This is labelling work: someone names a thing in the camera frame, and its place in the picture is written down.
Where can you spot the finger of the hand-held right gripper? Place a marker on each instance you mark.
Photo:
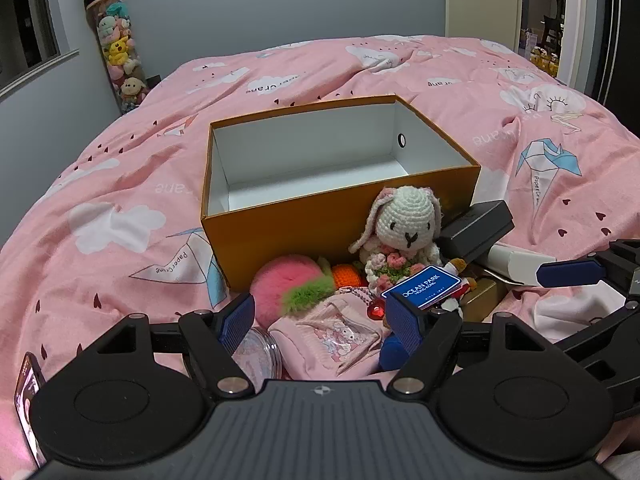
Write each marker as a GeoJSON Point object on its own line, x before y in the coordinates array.
{"type": "Point", "coordinates": [600, 350]}
{"type": "Point", "coordinates": [570, 272]}

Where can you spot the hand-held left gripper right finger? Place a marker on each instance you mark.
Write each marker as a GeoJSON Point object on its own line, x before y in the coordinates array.
{"type": "Point", "coordinates": [407, 327]}

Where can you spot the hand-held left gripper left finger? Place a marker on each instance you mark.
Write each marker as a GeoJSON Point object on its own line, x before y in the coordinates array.
{"type": "Point", "coordinates": [237, 322]}

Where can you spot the blue printed card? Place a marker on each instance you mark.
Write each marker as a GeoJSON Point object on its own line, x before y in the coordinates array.
{"type": "Point", "coordinates": [425, 285]}

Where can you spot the white rectangular box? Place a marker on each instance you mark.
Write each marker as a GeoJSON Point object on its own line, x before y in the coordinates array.
{"type": "Point", "coordinates": [515, 262]}

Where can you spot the pink fluffy plush peach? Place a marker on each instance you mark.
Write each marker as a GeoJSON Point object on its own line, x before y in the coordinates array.
{"type": "Point", "coordinates": [280, 280]}

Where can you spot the gold ribbed box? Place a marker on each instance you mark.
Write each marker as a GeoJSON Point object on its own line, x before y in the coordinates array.
{"type": "Point", "coordinates": [482, 297]}

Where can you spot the pink mini backpack pouch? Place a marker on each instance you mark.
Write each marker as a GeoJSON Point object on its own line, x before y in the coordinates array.
{"type": "Point", "coordinates": [320, 340]}

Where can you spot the orange cardboard box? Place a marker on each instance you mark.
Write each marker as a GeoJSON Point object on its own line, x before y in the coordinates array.
{"type": "Point", "coordinates": [280, 240]}

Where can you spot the white crocheted bunny doll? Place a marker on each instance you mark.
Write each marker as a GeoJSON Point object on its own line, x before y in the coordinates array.
{"type": "Point", "coordinates": [407, 215]}

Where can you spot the blue cloth item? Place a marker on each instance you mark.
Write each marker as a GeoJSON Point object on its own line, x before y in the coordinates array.
{"type": "Point", "coordinates": [390, 352]}

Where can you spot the red bead charm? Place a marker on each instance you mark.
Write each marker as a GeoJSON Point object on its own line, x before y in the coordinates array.
{"type": "Point", "coordinates": [375, 311]}

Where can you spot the orange crochet piece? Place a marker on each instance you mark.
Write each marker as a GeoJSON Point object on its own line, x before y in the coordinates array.
{"type": "Point", "coordinates": [347, 276]}

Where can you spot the black rectangular box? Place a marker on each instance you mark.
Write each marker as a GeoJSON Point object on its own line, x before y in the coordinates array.
{"type": "Point", "coordinates": [477, 230]}

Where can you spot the pink printed blanket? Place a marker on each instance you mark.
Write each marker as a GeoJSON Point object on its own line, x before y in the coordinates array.
{"type": "Point", "coordinates": [125, 170]}

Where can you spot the group of yellow jars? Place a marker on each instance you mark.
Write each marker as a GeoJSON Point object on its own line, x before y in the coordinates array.
{"type": "Point", "coordinates": [542, 57]}

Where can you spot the smartphone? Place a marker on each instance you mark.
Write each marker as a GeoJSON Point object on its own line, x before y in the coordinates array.
{"type": "Point", "coordinates": [27, 400]}

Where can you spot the dark wardrobe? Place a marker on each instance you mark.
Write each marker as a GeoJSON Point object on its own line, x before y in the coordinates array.
{"type": "Point", "coordinates": [615, 20]}

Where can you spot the grey door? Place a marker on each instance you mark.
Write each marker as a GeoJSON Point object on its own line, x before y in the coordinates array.
{"type": "Point", "coordinates": [485, 5]}

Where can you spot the tall tube of plush toys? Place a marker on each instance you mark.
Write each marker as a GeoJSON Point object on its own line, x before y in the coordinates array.
{"type": "Point", "coordinates": [120, 55]}

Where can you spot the window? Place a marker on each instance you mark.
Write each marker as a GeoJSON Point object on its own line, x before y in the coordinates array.
{"type": "Point", "coordinates": [30, 10]}

